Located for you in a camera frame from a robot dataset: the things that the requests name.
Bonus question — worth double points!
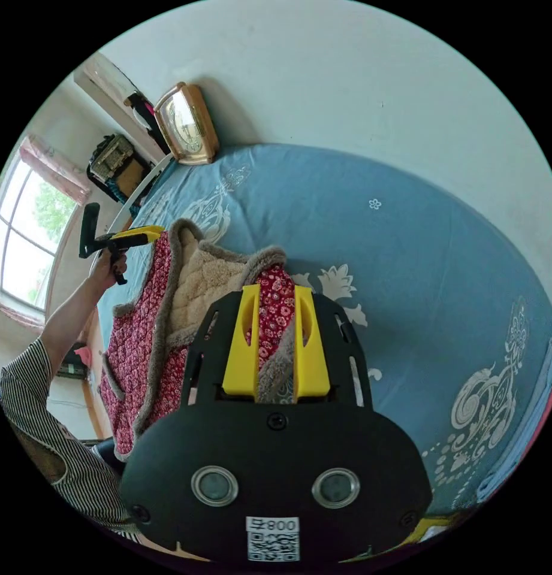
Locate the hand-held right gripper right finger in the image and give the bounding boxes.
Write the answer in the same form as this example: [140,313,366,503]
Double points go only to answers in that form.
[293,285,330,399]

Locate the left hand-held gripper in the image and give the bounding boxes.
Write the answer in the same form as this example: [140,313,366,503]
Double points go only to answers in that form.
[92,225,167,286]

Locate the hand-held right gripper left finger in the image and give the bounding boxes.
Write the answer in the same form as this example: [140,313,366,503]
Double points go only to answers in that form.
[221,284,261,397]

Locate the red floral fleece-lined vest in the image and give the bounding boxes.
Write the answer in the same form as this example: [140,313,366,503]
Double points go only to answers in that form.
[98,217,313,464]

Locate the person's left forearm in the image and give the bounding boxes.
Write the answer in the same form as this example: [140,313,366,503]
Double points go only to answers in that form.
[38,274,107,379]

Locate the person's left hand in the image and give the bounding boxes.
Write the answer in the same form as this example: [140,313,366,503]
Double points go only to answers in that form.
[88,248,128,293]

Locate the dark shelf with basket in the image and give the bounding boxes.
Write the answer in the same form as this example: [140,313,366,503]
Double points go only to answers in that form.
[86,132,156,205]

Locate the pink curtain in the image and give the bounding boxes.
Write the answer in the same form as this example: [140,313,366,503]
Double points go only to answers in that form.
[18,134,93,207]

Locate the window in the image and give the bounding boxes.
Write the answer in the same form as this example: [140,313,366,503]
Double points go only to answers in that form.
[0,152,80,311]

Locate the wooden clock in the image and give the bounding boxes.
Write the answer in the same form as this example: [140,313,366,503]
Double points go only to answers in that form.
[153,81,221,167]

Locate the bed with blue printed sheet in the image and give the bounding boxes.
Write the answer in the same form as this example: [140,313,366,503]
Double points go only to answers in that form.
[95,143,552,518]

